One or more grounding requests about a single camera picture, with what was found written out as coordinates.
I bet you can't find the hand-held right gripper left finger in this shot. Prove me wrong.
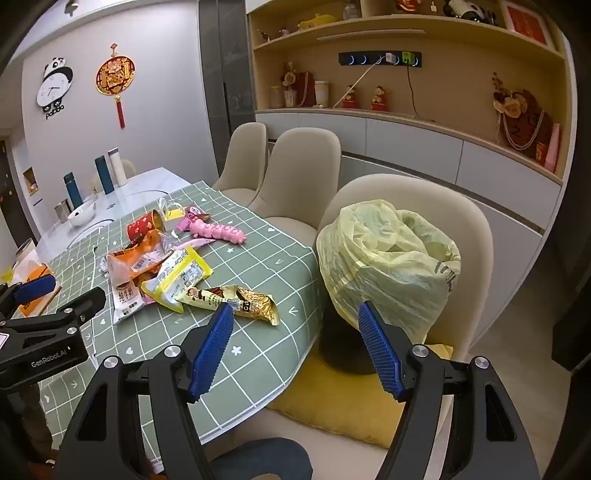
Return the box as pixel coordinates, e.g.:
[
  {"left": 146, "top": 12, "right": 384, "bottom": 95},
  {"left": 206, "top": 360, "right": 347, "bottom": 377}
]
[{"left": 53, "top": 302, "right": 235, "bottom": 480}]

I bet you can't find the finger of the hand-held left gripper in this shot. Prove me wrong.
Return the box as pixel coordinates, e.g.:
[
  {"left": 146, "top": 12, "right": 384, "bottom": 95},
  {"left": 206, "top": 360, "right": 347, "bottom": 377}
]
[
  {"left": 0, "top": 275, "right": 57, "bottom": 320},
  {"left": 0, "top": 287, "right": 107, "bottom": 344}
]

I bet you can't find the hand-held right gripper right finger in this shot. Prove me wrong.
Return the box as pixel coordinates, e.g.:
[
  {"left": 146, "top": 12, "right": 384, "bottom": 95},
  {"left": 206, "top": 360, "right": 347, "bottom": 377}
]
[{"left": 358, "top": 301, "right": 541, "bottom": 480}]

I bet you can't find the white milk pouch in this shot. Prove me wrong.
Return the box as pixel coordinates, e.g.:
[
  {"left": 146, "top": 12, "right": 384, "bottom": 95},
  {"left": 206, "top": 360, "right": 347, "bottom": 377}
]
[{"left": 111, "top": 272, "right": 153, "bottom": 324}]

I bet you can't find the black waste bin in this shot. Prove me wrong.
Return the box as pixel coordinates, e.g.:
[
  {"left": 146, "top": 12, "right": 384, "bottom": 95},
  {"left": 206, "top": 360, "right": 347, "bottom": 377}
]
[{"left": 318, "top": 295, "right": 385, "bottom": 376}]

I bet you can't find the gold brown chocolate wrapper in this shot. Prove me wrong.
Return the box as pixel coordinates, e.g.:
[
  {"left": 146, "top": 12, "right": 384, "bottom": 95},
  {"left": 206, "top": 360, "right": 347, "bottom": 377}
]
[{"left": 175, "top": 285, "right": 281, "bottom": 326}]

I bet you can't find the orange snack wrapper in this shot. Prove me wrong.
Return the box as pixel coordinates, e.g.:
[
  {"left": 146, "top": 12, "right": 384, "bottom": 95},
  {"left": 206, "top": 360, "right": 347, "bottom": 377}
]
[{"left": 107, "top": 231, "right": 174, "bottom": 283}]

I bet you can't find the plain yellow wrapper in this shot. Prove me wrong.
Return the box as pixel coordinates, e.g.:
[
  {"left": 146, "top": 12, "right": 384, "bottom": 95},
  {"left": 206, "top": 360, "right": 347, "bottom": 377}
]
[{"left": 140, "top": 277, "right": 185, "bottom": 315}]

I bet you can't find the yellow white labelled wrapper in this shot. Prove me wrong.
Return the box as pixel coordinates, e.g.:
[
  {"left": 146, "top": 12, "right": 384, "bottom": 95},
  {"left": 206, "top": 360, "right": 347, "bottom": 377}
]
[{"left": 154, "top": 247, "right": 215, "bottom": 301}]

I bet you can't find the yellow plastic bin bag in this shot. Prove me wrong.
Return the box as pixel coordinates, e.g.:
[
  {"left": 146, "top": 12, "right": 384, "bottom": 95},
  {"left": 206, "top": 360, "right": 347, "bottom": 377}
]
[{"left": 316, "top": 199, "right": 462, "bottom": 344}]

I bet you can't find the red snack cup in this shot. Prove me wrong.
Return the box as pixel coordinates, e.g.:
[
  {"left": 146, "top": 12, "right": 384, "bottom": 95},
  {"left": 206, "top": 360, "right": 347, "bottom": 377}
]
[{"left": 127, "top": 209, "right": 166, "bottom": 241}]

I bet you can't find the clear pinkish plastic wrapper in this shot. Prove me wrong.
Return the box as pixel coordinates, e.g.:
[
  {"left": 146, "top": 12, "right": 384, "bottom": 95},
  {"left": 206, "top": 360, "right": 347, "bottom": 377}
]
[{"left": 163, "top": 232, "right": 200, "bottom": 251}]

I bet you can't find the pink cartoon wrapper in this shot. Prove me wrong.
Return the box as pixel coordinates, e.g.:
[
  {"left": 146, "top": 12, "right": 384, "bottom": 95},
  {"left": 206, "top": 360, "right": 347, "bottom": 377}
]
[{"left": 177, "top": 206, "right": 212, "bottom": 232}]

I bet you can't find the person's left forearm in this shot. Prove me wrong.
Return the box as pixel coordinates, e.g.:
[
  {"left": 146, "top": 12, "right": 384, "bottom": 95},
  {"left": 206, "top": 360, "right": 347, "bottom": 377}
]
[{"left": 0, "top": 383, "right": 54, "bottom": 462}]

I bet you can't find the orange white box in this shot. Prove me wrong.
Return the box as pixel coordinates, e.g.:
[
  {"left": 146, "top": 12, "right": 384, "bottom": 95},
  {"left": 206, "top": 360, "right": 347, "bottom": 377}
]
[{"left": 14, "top": 261, "right": 58, "bottom": 315}]

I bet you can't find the yellow seat cushion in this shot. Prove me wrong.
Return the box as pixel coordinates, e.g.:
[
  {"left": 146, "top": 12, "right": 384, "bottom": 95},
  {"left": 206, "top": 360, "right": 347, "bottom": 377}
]
[{"left": 268, "top": 344, "right": 453, "bottom": 450}]

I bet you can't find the dark door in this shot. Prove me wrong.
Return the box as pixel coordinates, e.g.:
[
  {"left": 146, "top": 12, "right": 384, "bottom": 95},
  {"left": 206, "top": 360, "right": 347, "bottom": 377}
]
[{"left": 0, "top": 138, "right": 24, "bottom": 266}]

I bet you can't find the white bowl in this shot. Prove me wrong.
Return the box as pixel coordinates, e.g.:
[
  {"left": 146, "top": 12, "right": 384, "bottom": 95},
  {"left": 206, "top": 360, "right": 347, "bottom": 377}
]
[{"left": 68, "top": 202, "right": 96, "bottom": 227}]

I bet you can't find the green checkered tablecloth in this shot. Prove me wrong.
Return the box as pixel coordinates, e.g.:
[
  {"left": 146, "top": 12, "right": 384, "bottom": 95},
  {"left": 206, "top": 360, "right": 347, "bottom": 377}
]
[{"left": 39, "top": 181, "right": 324, "bottom": 462}]

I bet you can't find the short teal bottle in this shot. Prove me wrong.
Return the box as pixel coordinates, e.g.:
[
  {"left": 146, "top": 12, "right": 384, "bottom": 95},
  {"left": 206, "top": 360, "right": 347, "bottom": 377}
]
[{"left": 64, "top": 172, "right": 84, "bottom": 208}]

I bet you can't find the glass table turntable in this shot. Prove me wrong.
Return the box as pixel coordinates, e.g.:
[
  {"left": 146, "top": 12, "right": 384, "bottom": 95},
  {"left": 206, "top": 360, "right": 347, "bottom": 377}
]
[{"left": 69, "top": 187, "right": 174, "bottom": 241}]

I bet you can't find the person's jeans leg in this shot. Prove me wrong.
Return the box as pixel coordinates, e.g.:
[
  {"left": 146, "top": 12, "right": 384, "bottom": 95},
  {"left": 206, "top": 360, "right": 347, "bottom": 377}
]
[{"left": 203, "top": 438, "right": 315, "bottom": 480}]

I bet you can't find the pink caterpillar toy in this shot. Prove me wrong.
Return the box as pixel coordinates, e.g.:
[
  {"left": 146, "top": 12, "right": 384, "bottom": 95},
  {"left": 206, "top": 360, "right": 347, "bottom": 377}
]
[{"left": 190, "top": 219, "right": 247, "bottom": 245}]

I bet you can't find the clear box yellow insert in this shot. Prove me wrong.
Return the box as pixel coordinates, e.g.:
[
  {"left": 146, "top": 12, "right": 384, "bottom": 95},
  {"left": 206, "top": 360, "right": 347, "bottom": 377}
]
[{"left": 157, "top": 198, "right": 185, "bottom": 222}]

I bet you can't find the tall teal bottle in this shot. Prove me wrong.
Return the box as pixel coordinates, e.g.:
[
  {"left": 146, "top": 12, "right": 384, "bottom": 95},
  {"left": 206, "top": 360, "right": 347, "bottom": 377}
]
[{"left": 95, "top": 156, "right": 115, "bottom": 195}]

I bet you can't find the white bottle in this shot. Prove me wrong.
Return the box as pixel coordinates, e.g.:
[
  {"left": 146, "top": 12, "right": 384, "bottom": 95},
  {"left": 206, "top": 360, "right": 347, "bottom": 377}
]
[{"left": 107, "top": 148, "right": 128, "bottom": 186}]

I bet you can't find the pink bottle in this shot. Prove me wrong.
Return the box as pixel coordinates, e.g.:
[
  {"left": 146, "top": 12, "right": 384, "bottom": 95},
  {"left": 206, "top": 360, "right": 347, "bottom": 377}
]
[{"left": 545, "top": 122, "right": 561, "bottom": 172}]

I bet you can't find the flower vase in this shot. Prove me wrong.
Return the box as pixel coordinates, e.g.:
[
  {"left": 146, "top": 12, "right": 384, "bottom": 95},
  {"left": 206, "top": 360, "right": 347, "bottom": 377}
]
[{"left": 283, "top": 62, "right": 298, "bottom": 108}]

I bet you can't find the large brown flower bag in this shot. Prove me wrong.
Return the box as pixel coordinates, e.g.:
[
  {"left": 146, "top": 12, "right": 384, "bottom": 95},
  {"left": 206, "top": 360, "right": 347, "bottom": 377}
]
[{"left": 492, "top": 71, "right": 555, "bottom": 151}]

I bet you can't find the black power strip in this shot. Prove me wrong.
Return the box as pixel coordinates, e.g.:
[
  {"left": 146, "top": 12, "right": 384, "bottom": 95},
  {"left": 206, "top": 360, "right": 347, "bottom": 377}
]
[{"left": 338, "top": 51, "right": 422, "bottom": 69}]

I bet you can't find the yellow toy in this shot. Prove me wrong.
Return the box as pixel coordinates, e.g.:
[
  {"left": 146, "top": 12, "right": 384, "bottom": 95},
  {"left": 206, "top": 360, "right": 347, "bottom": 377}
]
[{"left": 298, "top": 14, "right": 338, "bottom": 31}]

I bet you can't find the panda plush toy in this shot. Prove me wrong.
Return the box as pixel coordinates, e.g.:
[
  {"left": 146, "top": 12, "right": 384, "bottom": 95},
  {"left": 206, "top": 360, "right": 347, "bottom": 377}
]
[{"left": 443, "top": 0, "right": 497, "bottom": 24}]

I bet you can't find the panda wall clock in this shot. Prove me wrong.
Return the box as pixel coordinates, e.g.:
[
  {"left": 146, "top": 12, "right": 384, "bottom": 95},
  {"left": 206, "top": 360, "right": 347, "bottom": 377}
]
[{"left": 36, "top": 56, "right": 75, "bottom": 121}]

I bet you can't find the beige wall shelf cabinet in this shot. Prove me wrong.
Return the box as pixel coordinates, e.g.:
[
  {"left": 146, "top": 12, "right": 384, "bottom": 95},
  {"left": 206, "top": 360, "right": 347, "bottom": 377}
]
[{"left": 246, "top": 0, "right": 578, "bottom": 324}]

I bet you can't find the red knot wall ornament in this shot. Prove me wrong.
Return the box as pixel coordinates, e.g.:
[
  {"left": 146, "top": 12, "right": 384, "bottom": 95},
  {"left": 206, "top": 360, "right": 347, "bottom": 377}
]
[{"left": 95, "top": 43, "right": 136, "bottom": 130}]

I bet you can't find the black cable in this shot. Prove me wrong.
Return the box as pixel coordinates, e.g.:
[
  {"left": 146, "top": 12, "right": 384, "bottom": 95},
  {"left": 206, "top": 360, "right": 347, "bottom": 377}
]
[{"left": 405, "top": 64, "right": 437, "bottom": 122}]

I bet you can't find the white cable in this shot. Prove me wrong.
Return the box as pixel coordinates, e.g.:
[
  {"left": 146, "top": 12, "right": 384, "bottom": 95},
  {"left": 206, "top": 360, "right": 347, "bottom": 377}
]
[{"left": 329, "top": 60, "right": 393, "bottom": 110}]

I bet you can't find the small brown pearl-chain bag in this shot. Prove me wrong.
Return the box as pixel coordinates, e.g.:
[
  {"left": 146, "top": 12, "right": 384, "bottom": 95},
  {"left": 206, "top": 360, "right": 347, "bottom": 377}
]
[{"left": 295, "top": 71, "right": 315, "bottom": 108}]

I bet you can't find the red picture frame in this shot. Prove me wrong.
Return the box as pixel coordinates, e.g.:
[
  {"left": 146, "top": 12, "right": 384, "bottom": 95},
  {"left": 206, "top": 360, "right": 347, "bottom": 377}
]
[{"left": 501, "top": 0, "right": 555, "bottom": 49}]

